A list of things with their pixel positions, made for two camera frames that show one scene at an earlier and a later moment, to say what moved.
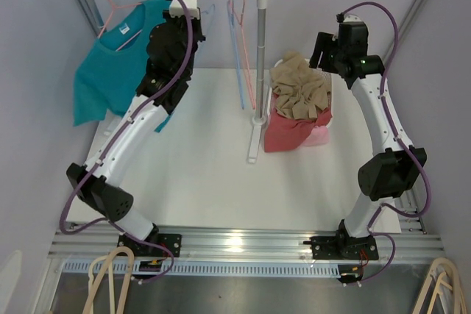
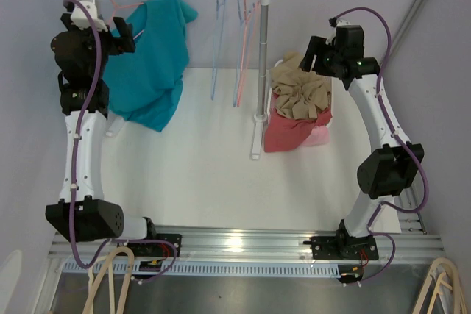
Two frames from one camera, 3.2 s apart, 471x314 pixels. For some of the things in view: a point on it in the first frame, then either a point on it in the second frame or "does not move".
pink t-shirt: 319,135 does not move
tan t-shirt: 299,90 does not move
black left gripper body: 180,23 to 110,45
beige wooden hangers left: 108,265 does not move
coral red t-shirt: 283,132 does not move
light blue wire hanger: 207,33 to 219,21
